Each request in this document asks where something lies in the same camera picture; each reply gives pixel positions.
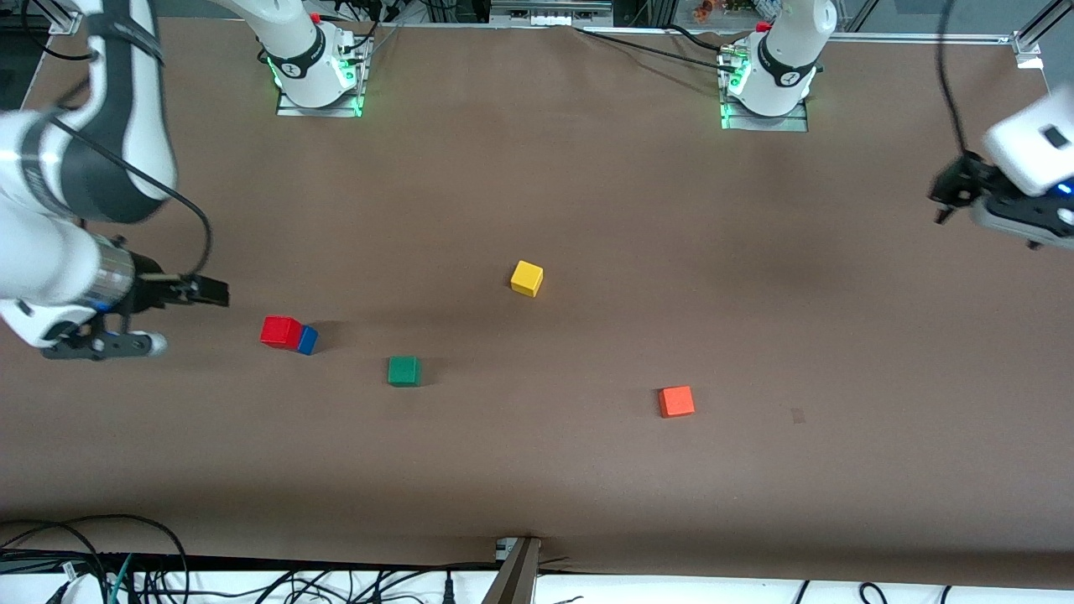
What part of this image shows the red cube block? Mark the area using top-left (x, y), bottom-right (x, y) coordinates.
top-left (260, 315), bottom-right (303, 350)

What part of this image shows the yellow cube block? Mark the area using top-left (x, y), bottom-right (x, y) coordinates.
top-left (510, 260), bottom-right (545, 298)

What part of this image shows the grey power strip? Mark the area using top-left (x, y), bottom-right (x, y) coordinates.
top-left (491, 0), bottom-right (613, 26)

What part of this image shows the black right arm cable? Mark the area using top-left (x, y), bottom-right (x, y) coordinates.
top-left (21, 0), bottom-right (212, 279)

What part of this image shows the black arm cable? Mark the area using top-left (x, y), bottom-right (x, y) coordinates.
top-left (936, 0), bottom-right (972, 158)
top-left (21, 0), bottom-right (212, 279)

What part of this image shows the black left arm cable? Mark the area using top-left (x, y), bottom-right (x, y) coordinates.
top-left (936, 0), bottom-right (972, 158)

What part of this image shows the aluminium frame rail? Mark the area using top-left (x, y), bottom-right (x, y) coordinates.
top-left (839, 32), bottom-right (1020, 44)

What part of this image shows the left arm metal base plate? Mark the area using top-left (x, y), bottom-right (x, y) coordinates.
top-left (720, 46), bottom-right (811, 133)

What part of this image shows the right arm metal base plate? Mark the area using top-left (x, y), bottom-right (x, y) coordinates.
top-left (277, 34), bottom-right (370, 118)

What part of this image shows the long looped black cable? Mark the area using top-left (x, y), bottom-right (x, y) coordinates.
top-left (0, 514), bottom-right (190, 604)

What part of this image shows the teal cable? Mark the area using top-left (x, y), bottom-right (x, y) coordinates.
top-left (105, 554), bottom-right (135, 604)

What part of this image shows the short black table cable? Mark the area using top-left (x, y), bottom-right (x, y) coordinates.
top-left (663, 23), bottom-right (739, 55)

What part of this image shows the long black table cable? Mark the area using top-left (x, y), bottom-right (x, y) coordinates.
top-left (577, 28), bottom-right (738, 73)

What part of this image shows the grey metal post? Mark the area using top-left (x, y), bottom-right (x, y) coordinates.
top-left (482, 537), bottom-right (542, 604)

